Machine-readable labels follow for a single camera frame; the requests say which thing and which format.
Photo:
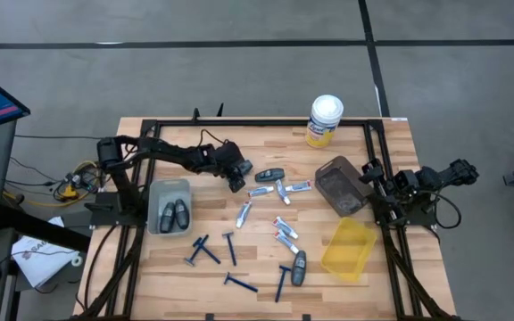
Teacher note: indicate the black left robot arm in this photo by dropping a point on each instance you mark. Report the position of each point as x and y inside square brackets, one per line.
[168, 153]

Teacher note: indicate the black desk beam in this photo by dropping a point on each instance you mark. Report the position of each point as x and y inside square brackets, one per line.
[43, 228]

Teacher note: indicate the light grey plastic bin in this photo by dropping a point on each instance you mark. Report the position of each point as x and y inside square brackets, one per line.
[159, 191]

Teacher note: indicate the blue disposable razor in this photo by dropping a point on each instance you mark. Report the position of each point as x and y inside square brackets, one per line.
[281, 285]
[230, 249]
[241, 282]
[212, 257]
[194, 255]

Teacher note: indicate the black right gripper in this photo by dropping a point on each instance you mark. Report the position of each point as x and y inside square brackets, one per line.
[388, 196]

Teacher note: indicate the black table clamp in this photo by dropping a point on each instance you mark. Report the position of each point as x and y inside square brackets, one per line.
[220, 110]
[196, 115]

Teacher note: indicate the dark grey car key fob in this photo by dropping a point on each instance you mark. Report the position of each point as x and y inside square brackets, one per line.
[299, 268]
[269, 175]
[168, 217]
[181, 214]

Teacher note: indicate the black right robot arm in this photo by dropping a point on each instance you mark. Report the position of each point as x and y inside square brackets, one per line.
[435, 176]

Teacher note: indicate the Lysol wipes canister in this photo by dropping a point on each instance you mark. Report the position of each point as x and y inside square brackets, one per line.
[324, 120]

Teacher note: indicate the yellow translucent plastic bin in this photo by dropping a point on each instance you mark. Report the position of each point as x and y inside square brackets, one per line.
[346, 256]

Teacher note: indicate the black aluminium table frame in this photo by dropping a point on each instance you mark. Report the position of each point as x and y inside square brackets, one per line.
[284, 122]

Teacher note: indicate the white printed paper sheet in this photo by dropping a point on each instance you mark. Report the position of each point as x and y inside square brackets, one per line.
[38, 263]

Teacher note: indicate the small white toothpaste tube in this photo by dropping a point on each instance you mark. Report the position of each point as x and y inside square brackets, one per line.
[287, 242]
[283, 192]
[260, 191]
[298, 186]
[285, 227]
[243, 214]

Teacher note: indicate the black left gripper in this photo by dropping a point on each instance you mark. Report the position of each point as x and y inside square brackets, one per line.
[228, 158]

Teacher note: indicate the smoky dark translucent bin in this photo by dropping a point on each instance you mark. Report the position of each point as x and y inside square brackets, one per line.
[339, 187]

